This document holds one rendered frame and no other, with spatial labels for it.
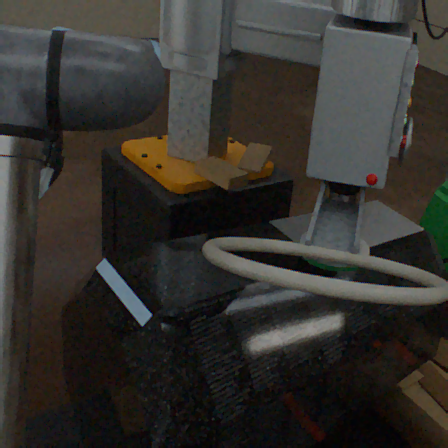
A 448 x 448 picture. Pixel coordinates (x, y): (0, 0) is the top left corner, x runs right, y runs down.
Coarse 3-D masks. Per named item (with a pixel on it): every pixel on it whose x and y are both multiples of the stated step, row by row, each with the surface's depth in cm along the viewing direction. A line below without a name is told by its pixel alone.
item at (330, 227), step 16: (320, 192) 182; (320, 208) 180; (336, 208) 184; (352, 208) 185; (320, 224) 174; (336, 224) 175; (352, 224) 176; (320, 240) 166; (336, 240) 167; (352, 240) 168
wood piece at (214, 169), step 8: (200, 160) 268; (208, 160) 269; (216, 160) 269; (200, 168) 266; (208, 168) 262; (216, 168) 262; (224, 168) 263; (232, 168) 264; (208, 176) 263; (216, 176) 260; (224, 176) 257; (232, 176) 257; (240, 176) 259; (224, 184) 258; (232, 184) 257; (240, 184) 261
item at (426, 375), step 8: (424, 368) 265; (432, 368) 266; (408, 376) 259; (416, 376) 260; (424, 376) 261; (432, 376) 261; (440, 376) 262; (400, 384) 254; (408, 384) 255; (424, 384) 256; (432, 384) 257; (440, 384) 258; (432, 392) 253; (440, 392) 253; (440, 400) 249
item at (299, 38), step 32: (192, 0) 243; (256, 0) 243; (288, 0) 241; (320, 0) 247; (192, 32) 248; (224, 32) 249; (256, 32) 248; (288, 32) 243; (320, 32) 240; (320, 64) 245
